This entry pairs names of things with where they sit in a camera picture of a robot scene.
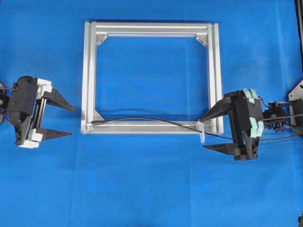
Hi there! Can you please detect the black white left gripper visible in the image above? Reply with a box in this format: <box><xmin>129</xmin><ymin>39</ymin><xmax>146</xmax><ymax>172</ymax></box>
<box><xmin>7</xmin><ymin>76</ymin><xmax>76</xmax><ymax>148</ymax></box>

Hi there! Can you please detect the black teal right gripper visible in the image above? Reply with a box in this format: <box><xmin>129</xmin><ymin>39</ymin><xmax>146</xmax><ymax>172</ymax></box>
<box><xmin>199</xmin><ymin>88</ymin><xmax>264</xmax><ymax>161</ymax></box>

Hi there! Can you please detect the black wire with plug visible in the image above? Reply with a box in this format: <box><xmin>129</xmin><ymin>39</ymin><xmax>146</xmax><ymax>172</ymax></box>
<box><xmin>87</xmin><ymin>117</ymin><xmax>303</xmax><ymax>141</ymax></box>

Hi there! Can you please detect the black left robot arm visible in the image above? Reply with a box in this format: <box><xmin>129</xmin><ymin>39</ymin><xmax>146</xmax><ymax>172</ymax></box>
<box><xmin>0</xmin><ymin>76</ymin><xmax>76</xmax><ymax>148</ymax></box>

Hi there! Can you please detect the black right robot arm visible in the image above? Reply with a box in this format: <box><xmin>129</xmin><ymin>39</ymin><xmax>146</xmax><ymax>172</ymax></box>
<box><xmin>199</xmin><ymin>89</ymin><xmax>303</xmax><ymax>161</ymax></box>

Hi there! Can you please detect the white string loop tie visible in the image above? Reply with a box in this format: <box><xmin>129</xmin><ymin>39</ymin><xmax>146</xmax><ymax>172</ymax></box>
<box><xmin>196</xmin><ymin>120</ymin><xmax>205</xmax><ymax>144</ymax></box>

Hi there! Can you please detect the grey right base plate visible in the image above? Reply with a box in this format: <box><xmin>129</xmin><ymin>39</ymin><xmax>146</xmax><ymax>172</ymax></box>
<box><xmin>288</xmin><ymin>80</ymin><xmax>303</xmax><ymax>101</ymax></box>

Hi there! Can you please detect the silver aluminium extrusion frame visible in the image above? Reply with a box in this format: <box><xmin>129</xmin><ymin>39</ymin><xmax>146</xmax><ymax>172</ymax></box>
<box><xmin>80</xmin><ymin>22</ymin><xmax>224</xmax><ymax>134</ymax></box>

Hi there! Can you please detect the black vertical post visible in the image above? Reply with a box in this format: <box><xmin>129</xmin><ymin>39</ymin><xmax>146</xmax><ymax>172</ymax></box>
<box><xmin>294</xmin><ymin>0</ymin><xmax>303</xmax><ymax>45</ymax></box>

